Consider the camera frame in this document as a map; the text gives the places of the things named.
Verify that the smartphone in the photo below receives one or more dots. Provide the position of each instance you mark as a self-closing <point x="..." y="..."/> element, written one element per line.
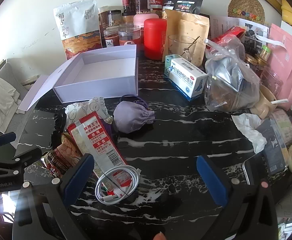
<point x="252" y="167"/>

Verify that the red canister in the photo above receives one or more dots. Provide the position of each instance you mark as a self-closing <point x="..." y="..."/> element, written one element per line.
<point x="154" y="40"/>

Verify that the clear plastic container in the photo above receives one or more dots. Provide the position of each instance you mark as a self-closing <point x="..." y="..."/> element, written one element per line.
<point x="272" y="80"/>

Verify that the gold lid glass jar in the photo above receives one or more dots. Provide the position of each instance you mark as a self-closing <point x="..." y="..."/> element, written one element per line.
<point x="261" y="59"/>
<point x="250" y="60"/>

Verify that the woven straw hat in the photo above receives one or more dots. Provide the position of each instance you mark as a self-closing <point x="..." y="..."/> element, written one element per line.
<point x="246" y="5"/>

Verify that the beige cloth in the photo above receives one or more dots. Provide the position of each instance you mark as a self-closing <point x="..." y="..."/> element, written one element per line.
<point x="0" y="100"/>

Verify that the red white snack packet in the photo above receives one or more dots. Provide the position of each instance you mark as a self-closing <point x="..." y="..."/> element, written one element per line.
<point x="96" y="140"/>

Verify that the small jar brown powder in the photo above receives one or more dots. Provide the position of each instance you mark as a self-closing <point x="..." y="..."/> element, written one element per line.
<point x="111" y="38"/>

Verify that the person's right hand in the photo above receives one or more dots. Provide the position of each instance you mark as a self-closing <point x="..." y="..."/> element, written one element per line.
<point x="159" y="236"/>

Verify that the red plastic bag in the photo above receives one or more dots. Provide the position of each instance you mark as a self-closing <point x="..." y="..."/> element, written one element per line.
<point x="229" y="35"/>

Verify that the white leaf print packet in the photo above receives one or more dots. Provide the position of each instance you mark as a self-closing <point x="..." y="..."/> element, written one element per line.
<point x="86" y="110"/>

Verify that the wide clear plastic jar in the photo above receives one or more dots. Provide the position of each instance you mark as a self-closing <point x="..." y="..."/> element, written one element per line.
<point x="129" y="37"/>

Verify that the white plastic spoon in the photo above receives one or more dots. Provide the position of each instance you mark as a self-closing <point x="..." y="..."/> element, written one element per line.
<point x="281" y="101"/>

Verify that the pink paper bag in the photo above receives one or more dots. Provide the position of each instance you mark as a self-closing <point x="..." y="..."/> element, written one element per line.
<point x="288" y="67"/>

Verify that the glass mug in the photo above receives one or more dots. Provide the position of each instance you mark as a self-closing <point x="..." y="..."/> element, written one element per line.
<point x="178" y="45"/>

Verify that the dark red foil snack packet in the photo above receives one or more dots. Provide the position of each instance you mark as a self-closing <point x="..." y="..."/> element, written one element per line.
<point x="57" y="162"/>

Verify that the black fabric item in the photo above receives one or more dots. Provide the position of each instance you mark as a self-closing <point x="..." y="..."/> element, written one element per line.
<point x="59" y="123"/>

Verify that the large white pouch orange artwork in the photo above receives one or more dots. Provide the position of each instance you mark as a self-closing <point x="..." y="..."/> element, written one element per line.
<point x="76" y="22"/>

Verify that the wooden frame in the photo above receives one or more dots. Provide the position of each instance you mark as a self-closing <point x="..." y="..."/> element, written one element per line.
<point x="30" y="80"/>

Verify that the tall jar maroon label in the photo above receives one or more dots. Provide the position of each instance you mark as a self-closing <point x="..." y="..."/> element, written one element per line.
<point x="142" y="1"/>

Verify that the orange jar black lid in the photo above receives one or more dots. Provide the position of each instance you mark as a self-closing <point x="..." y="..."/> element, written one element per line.
<point x="127" y="18"/>

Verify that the white blue medicine box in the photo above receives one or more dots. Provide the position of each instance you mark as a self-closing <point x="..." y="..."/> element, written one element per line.
<point x="186" y="76"/>

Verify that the red foil pouch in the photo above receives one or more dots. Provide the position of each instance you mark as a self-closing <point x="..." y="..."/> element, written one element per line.
<point x="158" y="5"/>

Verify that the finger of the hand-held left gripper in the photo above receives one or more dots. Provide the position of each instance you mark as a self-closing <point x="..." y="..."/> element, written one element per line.
<point x="23" y="156"/>
<point x="4" y="138"/>

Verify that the printed paper sheet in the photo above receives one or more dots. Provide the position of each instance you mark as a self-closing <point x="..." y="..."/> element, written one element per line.
<point x="223" y="22"/>

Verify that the black lid jar yellow slices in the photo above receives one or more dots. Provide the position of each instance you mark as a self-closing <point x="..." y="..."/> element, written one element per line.
<point x="114" y="17"/>

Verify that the clear plastic bag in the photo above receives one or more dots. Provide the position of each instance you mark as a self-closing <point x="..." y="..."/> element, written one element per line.
<point x="228" y="80"/>

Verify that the lavender gift box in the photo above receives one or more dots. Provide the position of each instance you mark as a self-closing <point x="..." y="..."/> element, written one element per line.
<point x="106" y="70"/>

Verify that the kraft paper pouch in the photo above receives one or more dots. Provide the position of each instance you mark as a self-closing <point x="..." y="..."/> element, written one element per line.
<point x="186" y="22"/>

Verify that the black foil pouch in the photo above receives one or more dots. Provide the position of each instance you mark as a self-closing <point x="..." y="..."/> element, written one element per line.
<point x="183" y="3"/>

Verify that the green label snack packet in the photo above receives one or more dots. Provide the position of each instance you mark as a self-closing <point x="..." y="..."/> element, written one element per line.
<point x="283" y="125"/>

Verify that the dark grey wrapped box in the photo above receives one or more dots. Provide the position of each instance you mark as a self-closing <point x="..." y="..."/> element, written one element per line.
<point x="272" y="145"/>

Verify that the grey armchair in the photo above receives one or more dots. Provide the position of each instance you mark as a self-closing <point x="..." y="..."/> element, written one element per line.
<point x="13" y="72"/>

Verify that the brown nut snack packet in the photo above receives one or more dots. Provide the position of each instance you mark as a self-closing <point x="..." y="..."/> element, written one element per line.
<point x="72" y="146"/>

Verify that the tall jar red label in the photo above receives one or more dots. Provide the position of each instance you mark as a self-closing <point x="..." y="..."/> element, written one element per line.
<point x="128" y="0"/>

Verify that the pink canister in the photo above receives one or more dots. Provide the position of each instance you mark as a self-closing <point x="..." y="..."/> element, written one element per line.
<point x="139" y="20"/>

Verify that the crumpled white tissue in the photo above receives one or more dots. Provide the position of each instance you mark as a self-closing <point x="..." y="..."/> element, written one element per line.
<point x="251" y="127"/>

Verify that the lavender sachet purple tassel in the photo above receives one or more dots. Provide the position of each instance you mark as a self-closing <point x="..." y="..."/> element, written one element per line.
<point x="133" y="116"/>

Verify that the metal spoon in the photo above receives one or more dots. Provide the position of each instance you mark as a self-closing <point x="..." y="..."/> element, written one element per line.
<point x="192" y="44"/>

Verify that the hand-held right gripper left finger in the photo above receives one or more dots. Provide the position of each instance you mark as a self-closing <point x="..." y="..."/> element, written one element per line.
<point x="78" y="177"/>

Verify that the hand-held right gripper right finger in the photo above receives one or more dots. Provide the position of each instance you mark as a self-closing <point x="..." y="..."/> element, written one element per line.
<point x="211" y="180"/>

